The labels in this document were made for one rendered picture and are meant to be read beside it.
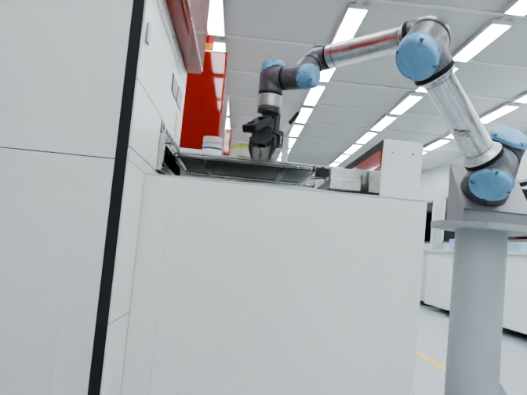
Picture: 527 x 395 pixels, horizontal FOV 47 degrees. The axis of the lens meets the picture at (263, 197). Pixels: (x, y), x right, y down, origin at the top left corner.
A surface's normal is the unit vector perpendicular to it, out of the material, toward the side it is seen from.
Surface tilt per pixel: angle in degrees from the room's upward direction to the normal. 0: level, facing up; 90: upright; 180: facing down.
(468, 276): 90
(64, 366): 90
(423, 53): 125
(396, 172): 90
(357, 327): 90
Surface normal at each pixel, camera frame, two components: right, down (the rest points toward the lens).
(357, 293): 0.04, -0.08
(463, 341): -0.61, -0.12
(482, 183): -0.37, 0.66
